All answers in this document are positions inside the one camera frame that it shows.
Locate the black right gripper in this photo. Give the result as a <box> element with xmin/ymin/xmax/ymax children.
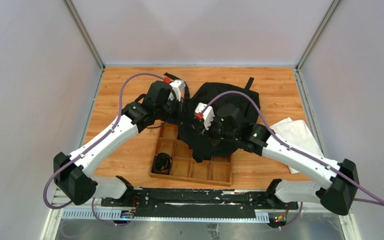
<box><xmin>199</xmin><ymin>115</ymin><xmax>239</xmax><ymax>147</ymax></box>

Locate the black fabric backpack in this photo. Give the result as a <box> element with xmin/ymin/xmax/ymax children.
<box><xmin>177</xmin><ymin>77</ymin><xmax>270</xmax><ymax>163</ymax></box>

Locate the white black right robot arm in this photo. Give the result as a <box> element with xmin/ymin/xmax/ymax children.
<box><xmin>192</xmin><ymin>103</ymin><xmax>359</xmax><ymax>216</ymax></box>

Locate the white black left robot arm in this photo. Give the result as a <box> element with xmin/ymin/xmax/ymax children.
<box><xmin>43</xmin><ymin>76</ymin><xmax>189</xmax><ymax>209</ymax></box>

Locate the wooden compartment organizer tray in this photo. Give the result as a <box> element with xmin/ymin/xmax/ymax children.
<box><xmin>148</xmin><ymin>124</ymin><xmax>233</xmax><ymax>187</ymax></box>

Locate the black rolled belt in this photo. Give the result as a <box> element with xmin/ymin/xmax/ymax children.
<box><xmin>151</xmin><ymin>152</ymin><xmax>173</xmax><ymax>175</ymax></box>

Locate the white folded cloth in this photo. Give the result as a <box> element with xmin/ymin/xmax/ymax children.
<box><xmin>270</xmin><ymin>117</ymin><xmax>324</xmax><ymax>157</ymax></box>

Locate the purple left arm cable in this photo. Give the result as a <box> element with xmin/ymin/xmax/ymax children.
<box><xmin>42</xmin><ymin>72</ymin><xmax>171</xmax><ymax>227</ymax></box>

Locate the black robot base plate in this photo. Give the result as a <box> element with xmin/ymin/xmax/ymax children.
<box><xmin>99</xmin><ymin>188</ymin><xmax>299</xmax><ymax>219</ymax></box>

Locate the white slotted cable duct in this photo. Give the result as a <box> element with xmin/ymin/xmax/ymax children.
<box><xmin>61</xmin><ymin>208</ymin><xmax>270</xmax><ymax>223</ymax></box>

